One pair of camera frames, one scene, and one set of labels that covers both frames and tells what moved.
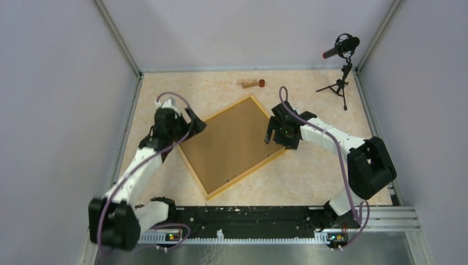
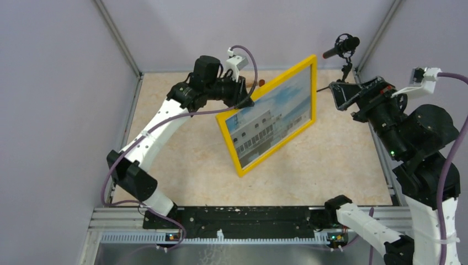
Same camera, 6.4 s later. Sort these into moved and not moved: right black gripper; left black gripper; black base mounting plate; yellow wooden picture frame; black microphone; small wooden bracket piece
Moved: right black gripper; left black gripper; yellow wooden picture frame
Not moved: black microphone; black base mounting plate; small wooden bracket piece
